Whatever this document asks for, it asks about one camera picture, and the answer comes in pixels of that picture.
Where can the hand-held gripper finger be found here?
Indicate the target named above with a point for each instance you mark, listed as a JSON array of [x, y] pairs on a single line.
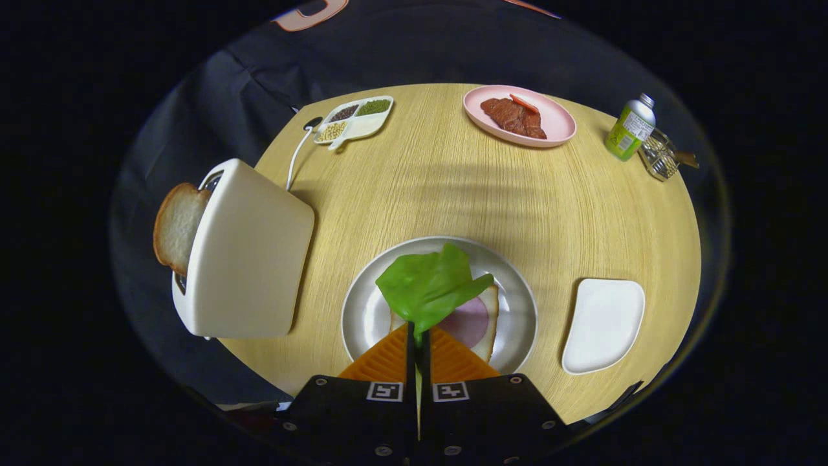
[[425, 366], [409, 362]]

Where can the green lettuce leaf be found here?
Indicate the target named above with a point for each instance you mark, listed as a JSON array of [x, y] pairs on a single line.
[[427, 285]]

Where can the toasted bread slice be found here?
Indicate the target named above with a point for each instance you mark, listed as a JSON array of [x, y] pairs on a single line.
[[178, 226]]

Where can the pink ham slice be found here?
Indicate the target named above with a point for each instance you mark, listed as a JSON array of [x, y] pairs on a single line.
[[469, 323]]

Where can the bread slice with crust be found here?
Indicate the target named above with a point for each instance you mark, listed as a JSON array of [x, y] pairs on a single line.
[[491, 317]]

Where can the round grey plate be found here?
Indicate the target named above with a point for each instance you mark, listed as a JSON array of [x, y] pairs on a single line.
[[514, 310]]

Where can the white square plate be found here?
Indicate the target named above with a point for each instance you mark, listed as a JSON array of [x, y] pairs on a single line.
[[605, 327]]

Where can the white toaster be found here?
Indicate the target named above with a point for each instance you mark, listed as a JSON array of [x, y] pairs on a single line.
[[252, 259]]

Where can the white divided dish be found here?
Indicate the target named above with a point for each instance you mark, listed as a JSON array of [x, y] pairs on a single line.
[[365, 126]]

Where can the pile of yellow beans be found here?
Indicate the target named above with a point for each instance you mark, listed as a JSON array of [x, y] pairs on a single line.
[[331, 131]]

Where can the pile of dark beans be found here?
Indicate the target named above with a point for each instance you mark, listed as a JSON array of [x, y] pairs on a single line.
[[343, 113]]

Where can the pile of green beans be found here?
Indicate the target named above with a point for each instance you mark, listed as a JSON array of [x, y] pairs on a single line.
[[374, 107]]

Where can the red meat slices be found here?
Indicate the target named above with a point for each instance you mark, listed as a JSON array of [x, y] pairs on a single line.
[[511, 118]]

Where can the pink plate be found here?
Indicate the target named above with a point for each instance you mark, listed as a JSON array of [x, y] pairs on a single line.
[[556, 123]]

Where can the pink sausage slice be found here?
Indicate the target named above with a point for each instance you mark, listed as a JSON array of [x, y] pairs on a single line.
[[524, 103]]

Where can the green label metal bottle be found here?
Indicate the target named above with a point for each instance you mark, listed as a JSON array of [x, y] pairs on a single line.
[[627, 129]]

